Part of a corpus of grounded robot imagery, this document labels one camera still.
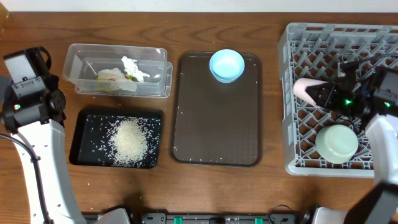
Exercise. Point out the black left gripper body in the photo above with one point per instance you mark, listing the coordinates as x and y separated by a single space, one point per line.
53 85

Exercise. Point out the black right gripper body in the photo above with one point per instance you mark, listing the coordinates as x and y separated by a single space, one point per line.
343 100

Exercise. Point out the pink plastic cup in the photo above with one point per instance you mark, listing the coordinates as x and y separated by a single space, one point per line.
300 87

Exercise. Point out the mint green bowl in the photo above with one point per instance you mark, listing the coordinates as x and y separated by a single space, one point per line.
337 143

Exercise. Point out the white rice pile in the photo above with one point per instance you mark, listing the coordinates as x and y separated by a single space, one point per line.
120 141

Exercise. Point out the light blue small bowl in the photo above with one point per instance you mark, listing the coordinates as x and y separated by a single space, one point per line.
226 65

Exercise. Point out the yellow green snack wrapper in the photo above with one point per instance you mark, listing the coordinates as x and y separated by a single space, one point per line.
115 77

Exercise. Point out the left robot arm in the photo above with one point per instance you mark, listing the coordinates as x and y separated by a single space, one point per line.
41 148

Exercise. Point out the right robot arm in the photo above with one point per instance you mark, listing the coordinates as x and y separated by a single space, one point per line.
375 104

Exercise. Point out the grey dishwasher rack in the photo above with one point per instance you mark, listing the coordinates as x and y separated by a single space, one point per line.
308 50

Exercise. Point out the clear plastic bin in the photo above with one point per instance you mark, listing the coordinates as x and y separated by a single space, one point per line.
84 61

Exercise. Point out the black tray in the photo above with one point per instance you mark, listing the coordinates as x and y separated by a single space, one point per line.
80 126

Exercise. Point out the brown serving tray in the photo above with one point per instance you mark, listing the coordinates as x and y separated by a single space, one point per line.
217 123

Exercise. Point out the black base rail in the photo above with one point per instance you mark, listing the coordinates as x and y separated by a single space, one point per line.
162 218

